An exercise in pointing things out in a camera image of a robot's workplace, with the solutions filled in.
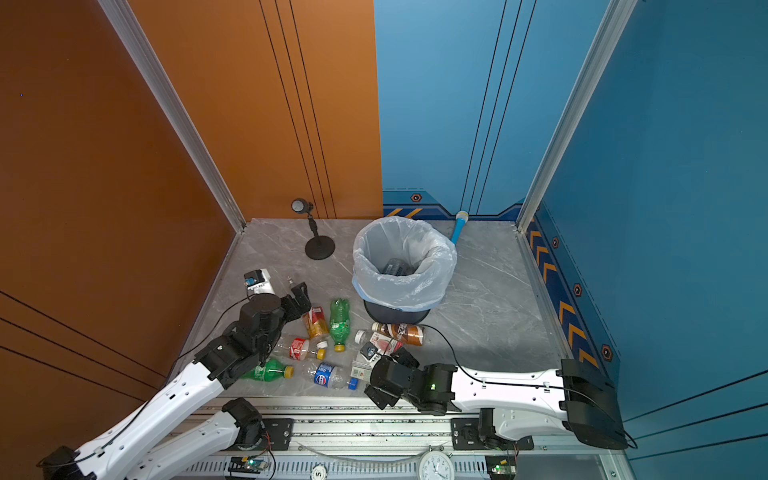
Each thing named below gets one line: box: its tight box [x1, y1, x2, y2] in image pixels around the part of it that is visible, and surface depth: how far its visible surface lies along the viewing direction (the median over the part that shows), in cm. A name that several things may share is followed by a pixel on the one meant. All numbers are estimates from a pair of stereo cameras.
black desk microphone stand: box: [291, 198, 335, 261], surface depth 113 cm
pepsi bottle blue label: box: [302, 362, 345, 390], surface depth 80 cm
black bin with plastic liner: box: [352, 216, 457, 325], surface depth 82 cm
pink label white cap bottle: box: [354, 330, 404, 356], surface depth 87 cm
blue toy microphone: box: [451, 210, 469, 245], surface depth 122 cm
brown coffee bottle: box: [372, 322, 425, 346], surface depth 87 cm
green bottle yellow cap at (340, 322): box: [330, 298, 351, 353], surface depth 91 cm
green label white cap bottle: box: [350, 360, 373, 382], surface depth 79 cm
